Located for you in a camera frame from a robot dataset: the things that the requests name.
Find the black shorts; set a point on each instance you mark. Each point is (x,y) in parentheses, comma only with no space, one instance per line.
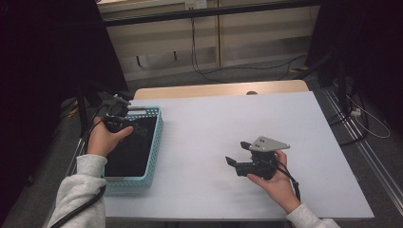
(133,155)

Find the black metal bar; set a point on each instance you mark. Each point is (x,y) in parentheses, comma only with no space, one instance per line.
(206,12)

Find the white power adapter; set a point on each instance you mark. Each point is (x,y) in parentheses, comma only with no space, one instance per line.
(356,111)

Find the black curtain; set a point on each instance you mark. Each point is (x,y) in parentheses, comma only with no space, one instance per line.
(38,63)
(374,47)

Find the person's right hand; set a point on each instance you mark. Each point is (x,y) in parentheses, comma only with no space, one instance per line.
(280,186)

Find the beige wooden cabinet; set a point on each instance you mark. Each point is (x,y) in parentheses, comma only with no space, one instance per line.
(259,38)

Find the white table cover sheet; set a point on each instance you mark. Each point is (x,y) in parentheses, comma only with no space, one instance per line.
(206,126)

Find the wooden table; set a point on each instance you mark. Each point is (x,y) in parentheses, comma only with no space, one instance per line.
(206,89)

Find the light blue plastic basket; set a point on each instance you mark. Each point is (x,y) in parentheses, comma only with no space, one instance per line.
(153,152)

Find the white wall socket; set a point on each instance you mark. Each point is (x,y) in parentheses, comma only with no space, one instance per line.
(196,4)

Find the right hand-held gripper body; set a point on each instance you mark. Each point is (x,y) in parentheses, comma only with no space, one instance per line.
(263,144)

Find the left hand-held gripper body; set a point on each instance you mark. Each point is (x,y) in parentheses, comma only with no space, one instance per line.
(117,110)

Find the black metal stand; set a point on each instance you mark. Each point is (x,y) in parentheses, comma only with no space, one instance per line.
(340,85)
(83,110)

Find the aluminium floor rail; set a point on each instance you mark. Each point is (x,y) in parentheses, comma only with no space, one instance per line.
(71,164)
(374,161)

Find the person's left hand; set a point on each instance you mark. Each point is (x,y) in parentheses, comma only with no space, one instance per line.
(103,141)

